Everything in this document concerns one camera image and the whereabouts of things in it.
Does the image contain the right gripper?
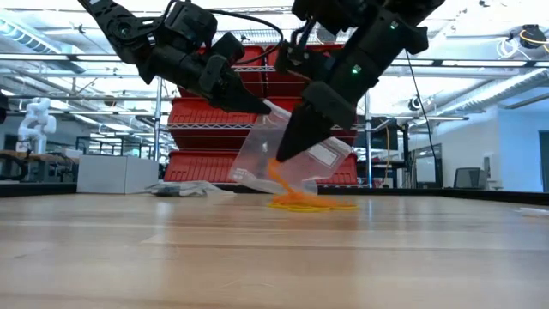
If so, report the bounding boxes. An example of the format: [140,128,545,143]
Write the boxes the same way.
[274,28,388,164]

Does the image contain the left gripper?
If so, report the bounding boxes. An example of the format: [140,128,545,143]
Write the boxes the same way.
[136,31,273,116]

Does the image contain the orange rubber band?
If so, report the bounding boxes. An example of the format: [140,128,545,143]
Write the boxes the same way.
[270,191,347,209]
[265,157,304,203]

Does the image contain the red plastic bin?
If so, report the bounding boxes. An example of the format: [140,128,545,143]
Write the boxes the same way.
[317,152,359,185]
[162,149,263,185]
[264,42,359,99]
[263,96,359,151]
[178,45,265,99]
[167,97,263,150]

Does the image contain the black hanging monitor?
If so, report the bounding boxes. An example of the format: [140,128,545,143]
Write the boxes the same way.
[354,116,401,152]

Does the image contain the white cardboard box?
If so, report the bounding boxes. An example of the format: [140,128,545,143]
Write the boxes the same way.
[75,154,160,196]

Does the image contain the dark grey monitor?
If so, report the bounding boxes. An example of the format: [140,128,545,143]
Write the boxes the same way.
[452,166,489,191]

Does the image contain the wooden workbench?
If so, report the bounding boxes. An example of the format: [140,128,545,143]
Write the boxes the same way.
[0,148,81,184]

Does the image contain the red bins on wire shelf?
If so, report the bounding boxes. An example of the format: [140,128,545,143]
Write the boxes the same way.
[152,6,374,190]

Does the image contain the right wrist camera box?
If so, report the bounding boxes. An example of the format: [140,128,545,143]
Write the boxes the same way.
[274,36,340,82]

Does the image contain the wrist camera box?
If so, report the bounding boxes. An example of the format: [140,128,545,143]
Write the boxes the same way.
[274,36,340,82]
[164,1,219,53]

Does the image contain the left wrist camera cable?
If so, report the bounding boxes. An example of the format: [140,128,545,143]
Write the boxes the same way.
[205,7,286,66]

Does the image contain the yellow hanging cable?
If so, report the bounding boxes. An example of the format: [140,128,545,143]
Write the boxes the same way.
[383,124,392,181]

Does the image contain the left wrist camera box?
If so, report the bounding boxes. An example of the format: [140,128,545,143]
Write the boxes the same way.
[164,1,219,53]

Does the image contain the black hanging cable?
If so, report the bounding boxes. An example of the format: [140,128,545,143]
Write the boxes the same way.
[405,49,443,173]

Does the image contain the white wall dispenser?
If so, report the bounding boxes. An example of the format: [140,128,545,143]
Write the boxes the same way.
[482,152,504,191]

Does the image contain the black aluminium table frame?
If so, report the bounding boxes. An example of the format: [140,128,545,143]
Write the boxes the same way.
[0,181,549,199]

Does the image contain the black ceiling cable reel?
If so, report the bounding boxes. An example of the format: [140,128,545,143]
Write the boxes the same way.
[517,23,549,52]

